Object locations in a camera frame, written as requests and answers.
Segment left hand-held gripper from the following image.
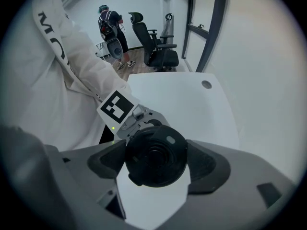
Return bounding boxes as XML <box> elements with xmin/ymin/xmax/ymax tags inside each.
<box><xmin>96</xmin><ymin>90</ymin><xmax>171</xmax><ymax>141</ymax></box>

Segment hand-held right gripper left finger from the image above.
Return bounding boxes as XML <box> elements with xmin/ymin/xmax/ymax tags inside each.
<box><xmin>57</xmin><ymin>139</ymin><xmax>127</xmax><ymax>230</ymax></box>

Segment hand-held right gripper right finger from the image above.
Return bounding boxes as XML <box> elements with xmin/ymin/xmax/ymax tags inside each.
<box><xmin>143</xmin><ymin>139</ymin><xmax>298</xmax><ymax>230</ymax></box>

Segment person's left forearm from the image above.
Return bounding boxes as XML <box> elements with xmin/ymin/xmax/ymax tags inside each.
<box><xmin>55</xmin><ymin>20</ymin><xmax>140</xmax><ymax>105</ymax></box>

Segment person's black trousers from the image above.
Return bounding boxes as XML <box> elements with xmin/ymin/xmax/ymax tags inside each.
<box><xmin>99</xmin><ymin>123</ymin><xmax>116</xmax><ymax>145</ymax></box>

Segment person's white hoodie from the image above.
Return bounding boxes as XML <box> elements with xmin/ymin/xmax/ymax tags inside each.
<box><xmin>4</xmin><ymin>0</ymin><xmax>116</xmax><ymax>153</ymax></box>

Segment black office chair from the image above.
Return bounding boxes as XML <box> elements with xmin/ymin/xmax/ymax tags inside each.
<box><xmin>128</xmin><ymin>11</ymin><xmax>179</xmax><ymax>72</ymax></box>

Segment grey stand with black loop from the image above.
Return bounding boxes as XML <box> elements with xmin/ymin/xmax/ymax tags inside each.
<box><xmin>160</xmin><ymin>12</ymin><xmax>175</xmax><ymax>45</ymax></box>

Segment small white side table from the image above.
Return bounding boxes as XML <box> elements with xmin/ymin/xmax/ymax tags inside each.
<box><xmin>95</xmin><ymin>42</ymin><xmax>111</xmax><ymax>61</ymax></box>

